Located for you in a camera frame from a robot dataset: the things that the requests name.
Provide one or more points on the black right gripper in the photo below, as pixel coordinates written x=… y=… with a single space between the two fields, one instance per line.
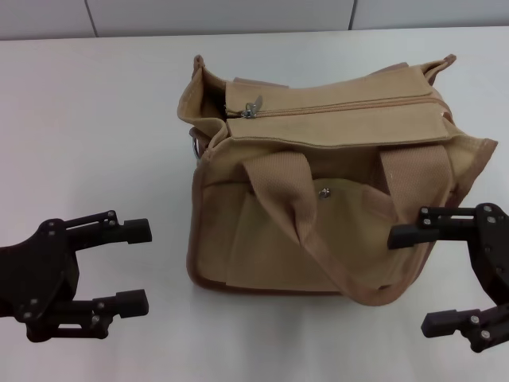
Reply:
x=497 y=254

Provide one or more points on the khaki canvas food bag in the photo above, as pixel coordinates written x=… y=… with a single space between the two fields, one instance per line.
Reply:
x=278 y=246

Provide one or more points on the silver metal zipper pull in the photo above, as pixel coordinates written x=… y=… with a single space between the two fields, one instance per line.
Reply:
x=249 y=108

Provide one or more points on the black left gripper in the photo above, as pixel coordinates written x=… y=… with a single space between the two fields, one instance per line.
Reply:
x=40 y=270

